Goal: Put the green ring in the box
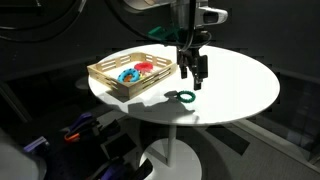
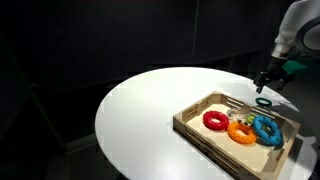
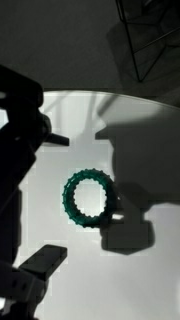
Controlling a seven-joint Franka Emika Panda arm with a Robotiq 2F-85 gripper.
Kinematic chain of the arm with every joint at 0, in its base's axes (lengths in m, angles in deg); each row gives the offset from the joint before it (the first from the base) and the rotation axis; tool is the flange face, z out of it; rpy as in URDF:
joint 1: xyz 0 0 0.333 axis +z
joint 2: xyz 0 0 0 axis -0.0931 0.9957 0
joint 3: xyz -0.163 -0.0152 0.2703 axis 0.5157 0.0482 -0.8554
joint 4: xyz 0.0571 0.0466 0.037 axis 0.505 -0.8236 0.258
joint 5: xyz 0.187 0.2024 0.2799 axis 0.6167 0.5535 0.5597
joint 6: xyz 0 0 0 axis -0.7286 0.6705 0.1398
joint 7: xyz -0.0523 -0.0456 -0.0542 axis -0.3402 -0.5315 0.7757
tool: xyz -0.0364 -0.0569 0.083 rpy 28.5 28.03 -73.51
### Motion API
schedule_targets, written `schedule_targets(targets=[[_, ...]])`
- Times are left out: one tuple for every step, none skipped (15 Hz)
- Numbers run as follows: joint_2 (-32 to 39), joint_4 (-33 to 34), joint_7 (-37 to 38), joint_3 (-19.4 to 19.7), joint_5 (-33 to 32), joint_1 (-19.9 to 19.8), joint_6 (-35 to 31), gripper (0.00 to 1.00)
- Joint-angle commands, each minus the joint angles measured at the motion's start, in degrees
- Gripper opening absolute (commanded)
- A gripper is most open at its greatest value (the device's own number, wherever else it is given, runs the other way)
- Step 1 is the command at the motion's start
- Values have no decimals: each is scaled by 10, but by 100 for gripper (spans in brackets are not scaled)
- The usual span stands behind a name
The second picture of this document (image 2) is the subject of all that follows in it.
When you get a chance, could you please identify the red knobbed ring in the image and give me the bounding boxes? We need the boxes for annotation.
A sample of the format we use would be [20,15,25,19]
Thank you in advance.
[202,110,230,131]

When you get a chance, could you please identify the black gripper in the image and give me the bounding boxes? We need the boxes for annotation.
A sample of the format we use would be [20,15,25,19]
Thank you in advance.
[253,56,296,94]

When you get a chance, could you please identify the wooden slatted tray box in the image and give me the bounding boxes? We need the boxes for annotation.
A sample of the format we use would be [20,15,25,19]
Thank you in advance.
[172,90,301,180]

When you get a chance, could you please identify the clear plastic ring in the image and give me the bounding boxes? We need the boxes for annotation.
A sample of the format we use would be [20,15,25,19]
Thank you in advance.
[226,108,248,124]

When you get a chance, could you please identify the orange knobbed ring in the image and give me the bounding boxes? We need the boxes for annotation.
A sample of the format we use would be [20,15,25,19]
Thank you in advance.
[227,121,258,145]

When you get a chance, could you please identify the small light green toy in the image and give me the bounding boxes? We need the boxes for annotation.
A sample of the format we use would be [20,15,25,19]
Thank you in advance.
[245,114,256,126]

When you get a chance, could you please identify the blue knobbed ring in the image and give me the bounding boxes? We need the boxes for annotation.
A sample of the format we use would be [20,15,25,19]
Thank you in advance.
[251,115,285,147]

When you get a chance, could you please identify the small dark green ring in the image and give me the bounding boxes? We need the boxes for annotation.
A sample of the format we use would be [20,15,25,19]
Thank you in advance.
[255,96,273,108]

